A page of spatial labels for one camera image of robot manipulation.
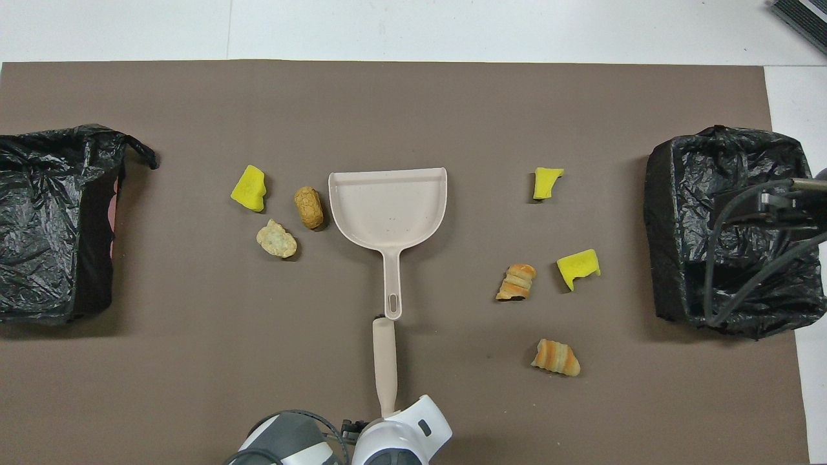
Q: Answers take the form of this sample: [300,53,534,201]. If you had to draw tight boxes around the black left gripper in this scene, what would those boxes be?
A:
[340,418,370,446]

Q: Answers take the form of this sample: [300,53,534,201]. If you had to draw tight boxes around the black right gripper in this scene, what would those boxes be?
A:
[714,187,816,227]

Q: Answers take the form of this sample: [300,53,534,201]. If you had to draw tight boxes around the beige hand brush black bristles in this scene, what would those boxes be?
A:
[372,315,399,419]

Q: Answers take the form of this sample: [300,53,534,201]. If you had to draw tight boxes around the pale bread piece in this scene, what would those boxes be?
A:
[256,219,298,259]

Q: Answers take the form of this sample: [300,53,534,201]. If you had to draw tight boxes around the striped croissant piece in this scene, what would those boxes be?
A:
[496,263,537,302]
[531,338,581,377]

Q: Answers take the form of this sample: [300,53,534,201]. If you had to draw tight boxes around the beige plastic dustpan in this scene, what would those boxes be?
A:
[328,167,448,321]

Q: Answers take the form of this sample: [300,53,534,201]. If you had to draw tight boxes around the brown oval bread roll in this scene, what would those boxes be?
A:
[294,187,326,231]

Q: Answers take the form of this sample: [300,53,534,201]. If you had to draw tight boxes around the black bag lined pink bin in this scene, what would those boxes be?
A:
[0,124,159,326]

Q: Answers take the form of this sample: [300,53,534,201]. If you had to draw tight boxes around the notched yellow sponge chunk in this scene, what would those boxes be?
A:
[557,249,602,292]

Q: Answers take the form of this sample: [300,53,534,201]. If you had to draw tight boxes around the black ribbed panel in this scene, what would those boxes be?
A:
[770,0,827,56]

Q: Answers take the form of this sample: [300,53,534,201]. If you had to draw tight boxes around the small yellow sponge wedge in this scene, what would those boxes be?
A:
[533,167,565,202]

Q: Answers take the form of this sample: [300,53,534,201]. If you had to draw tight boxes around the brown paper table mat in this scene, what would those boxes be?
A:
[0,60,811,465]

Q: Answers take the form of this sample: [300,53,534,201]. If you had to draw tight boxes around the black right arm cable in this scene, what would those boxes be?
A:
[703,178,827,327]

